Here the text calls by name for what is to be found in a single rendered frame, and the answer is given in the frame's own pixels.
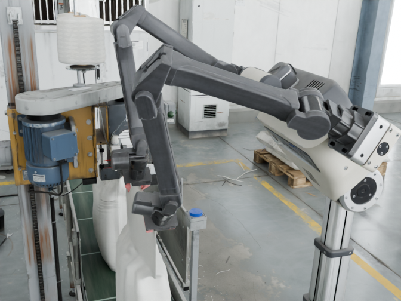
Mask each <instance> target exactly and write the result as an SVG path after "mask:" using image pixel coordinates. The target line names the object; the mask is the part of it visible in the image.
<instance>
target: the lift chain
mask: <svg viewBox="0 0 401 301"><path fill-rule="evenodd" d="M15 24H16V25H17V24H18V22H17V21H13V33H14V42H15V51H16V60H17V72H18V84H19V90H20V93H23V92H25V91H24V90H21V89H24V79H23V69H22V61H21V49H20V39H19V31H18V26H14V25H15ZM15 29H17V30H15ZM15 33H18V35H15ZM15 38H18V39H15ZM16 42H18V44H16ZM16 47H19V48H16ZM17 51H19V53H17ZM17 56H20V57H17ZM18 60H20V61H18ZM18 64H21V65H18ZM19 68H21V69H19ZM19 72H21V73H19ZM19 76H22V78H19ZM20 81H22V82H20ZM20 85H23V86H20ZM30 187H33V188H30ZM29 190H30V191H35V190H34V185H31V184H29ZM31 194H34V193H30V200H31V208H32V218H33V230H34V237H35V247H36V259H37V266H38V275H39V276H38V277H39V287H40V295H41V301H45V293H44V281H43V273H42V261H41V251H40V244H39V232H38V219H37V212H36V202H32V201H35V194H34V195H31ZM33 197H34V198H33ZM32 204H34V205H32ZM33 211H35V212H33ZM34 214H35V215H34ZM34 218H35V219H34ZM34 221H36V222H34ZM35 224H36V225H35ZM36 231H37V232H36ZM36 234H37V235H36ZM36 237H38V238H36ZM37 240H38V241H37ZM37 247H38V248H37ZM37 250H39V251H37ZM37 253H39V254H37ZM38 256H40V257H38ZM38 259H40V260H38ZM39 262H40V263H39ZM41 274H42V275H41ZM42 292H43V293H42ZM42 298H44V299H42Z"/></svg>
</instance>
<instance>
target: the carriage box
mask: <svg viewBox="0 0 401 301"><path fill-rule="evenodd" d="M4 114H5V115H7V117H8V126H9V132H10V142H11V153H12V159H13V169H14V179H15V184H16V186H18V185H26V184H31V182H30V181H29V180H24V181H23V172H22V170H27V169H26V161H27V160H26V159H25V152H24V141H23V137H21V136H19V132H18V121H17V115H20V114H21V113H18V112H17V111H16V109H10V108H9V107H8V105H7V110H5V111H4ZM61 115H63V116H64V117H65V118H66V122H69V116H72V117H74V118H75V123H76V128H77V129H78V132H77V138H78V149H79V153H78V156H77V160H78V167H77V168H74V166H73V162H69V177H68V179H67V180H73V179H85V178H92V177H98V167H97V145H96V143H97V141H96V127H95V107H94V105H91V106H86V107H82V108H79V109H75V110H70V111H67V112H63V113H61Z"/></svg>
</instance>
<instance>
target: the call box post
mask: <svg viewBox="0 0 401 301"><path fill-rule="evenodd" d="M198 255H199V229H198V230H193V231H192V235H191V255H190V291H189V301H196V300H197V285H198Z"/></svg>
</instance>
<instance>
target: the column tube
mask: <svg viewBox="0 0 401 301"><path fill-rule="evenodd" d="M7 7H21V14H22V21H23V24H18V25H17V26H18V31H19V39H20V49H21V61H22V69H23V79H24V91H25V92H27V91H36V90H40V89H39V75H38V62H37V55H36V41H35V28H34V20H33V7H32V0H0V37H1V48H2V58H3V64H4V74H5V85H6V91H7V101H8V107H9V108H10V109H16V101H15V96H16V95H17V94H20V90H19V84H18V72H17V60H16V51H15V42H14V33H13V24H8V19H7ZM17 190H18V201H19V207H20V217H21V227H22V233H23V244H24V254H25V260H26V270H27V280H28V286H29V297H30V301H41V295H40V287H39V277H38V276H39V275H38V266H37V259H36V247H35V237H34V230H33V218H32V208H31V200H30V194H29V193H28V192H29V191H30V190H29V184H26V185H18V186H17ZM34 190H35V191H44V192H48V188H42V187H38V186H35V185H34ZM35 202H36V212H37V219H38V232H39V244H40V251H41V261H42V273H43V281H44V293H45V301H58V295H57V281H56V274H55V260H54V247H53V233H52V226H51V213H50V199H49V194H46V193H35Z"/></svg>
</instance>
